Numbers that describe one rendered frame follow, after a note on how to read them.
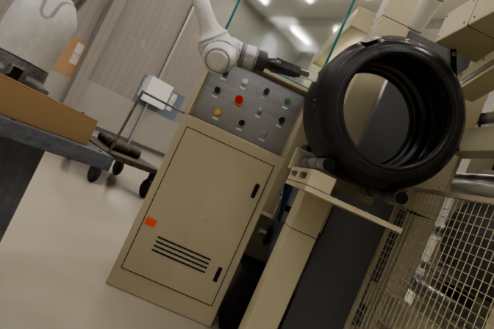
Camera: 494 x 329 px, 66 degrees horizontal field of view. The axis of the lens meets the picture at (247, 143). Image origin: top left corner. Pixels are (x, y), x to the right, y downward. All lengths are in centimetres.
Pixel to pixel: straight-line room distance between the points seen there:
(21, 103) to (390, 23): 150
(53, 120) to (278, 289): 115
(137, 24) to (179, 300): 1138
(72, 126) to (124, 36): 1166
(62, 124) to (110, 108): 1166
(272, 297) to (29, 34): 132
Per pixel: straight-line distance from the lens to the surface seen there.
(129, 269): 200
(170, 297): 201
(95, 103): 1253
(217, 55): 119
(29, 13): 117
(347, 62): 138
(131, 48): 1280
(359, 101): 177
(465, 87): 185
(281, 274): 174
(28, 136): 100
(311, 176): 131
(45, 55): 117
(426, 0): 253
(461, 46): 193
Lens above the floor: 76
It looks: 4 degrees up
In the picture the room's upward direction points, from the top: 24 degrees clockwise
